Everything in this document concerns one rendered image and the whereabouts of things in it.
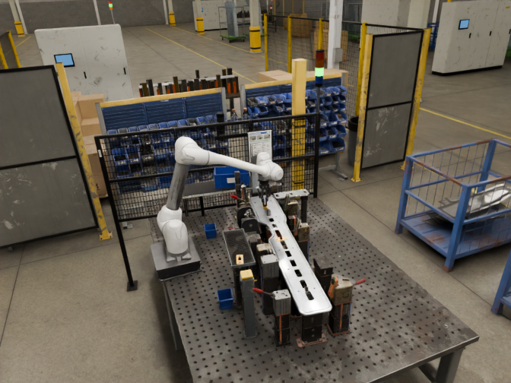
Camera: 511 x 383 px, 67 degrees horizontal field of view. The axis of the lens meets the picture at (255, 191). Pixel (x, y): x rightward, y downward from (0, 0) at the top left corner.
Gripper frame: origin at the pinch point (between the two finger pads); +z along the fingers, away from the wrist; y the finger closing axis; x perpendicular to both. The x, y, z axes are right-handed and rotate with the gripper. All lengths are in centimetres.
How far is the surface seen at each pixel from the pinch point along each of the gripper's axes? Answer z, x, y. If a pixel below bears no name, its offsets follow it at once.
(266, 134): -36, 54, 16
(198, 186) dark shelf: 2, 46, -48
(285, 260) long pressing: 4, -70, -4
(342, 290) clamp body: 1, -109, 17
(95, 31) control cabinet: -85, 636, -194
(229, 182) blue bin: -3.1, 35.7, -22.5
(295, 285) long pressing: 4, -94, -5
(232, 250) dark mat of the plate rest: -12, -73, -37
